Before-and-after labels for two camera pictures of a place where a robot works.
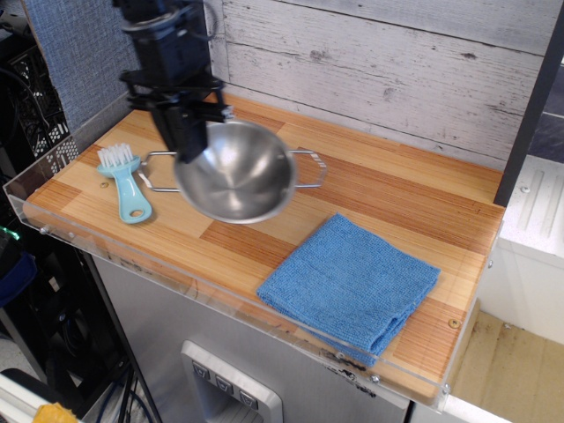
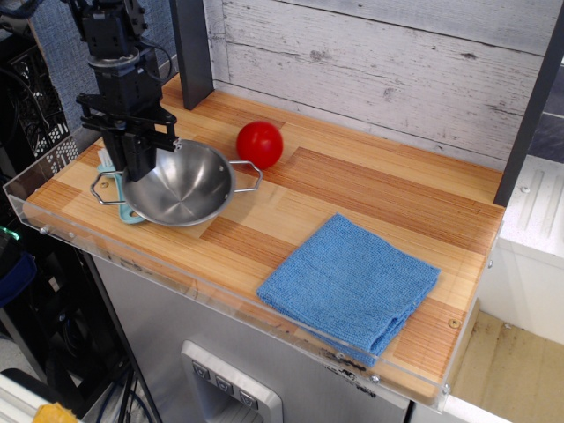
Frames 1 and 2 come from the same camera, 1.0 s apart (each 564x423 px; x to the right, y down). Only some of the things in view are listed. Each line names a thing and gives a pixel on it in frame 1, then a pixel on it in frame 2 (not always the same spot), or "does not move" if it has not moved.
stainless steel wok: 243,173 -> 188,187
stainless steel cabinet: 202,358 does not move
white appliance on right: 524,287 does not move
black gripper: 174,79 -> 127,102
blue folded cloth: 352,285 does not move
